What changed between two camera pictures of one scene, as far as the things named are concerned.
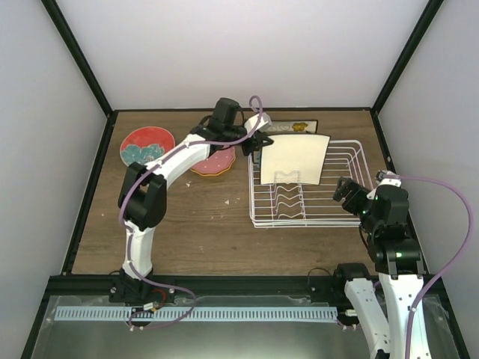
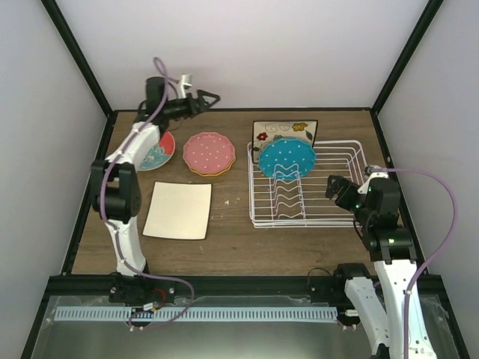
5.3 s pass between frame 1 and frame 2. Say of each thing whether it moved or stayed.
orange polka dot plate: stayed
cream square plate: moved
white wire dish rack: stayed
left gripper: moved
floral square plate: stayed
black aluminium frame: stayed
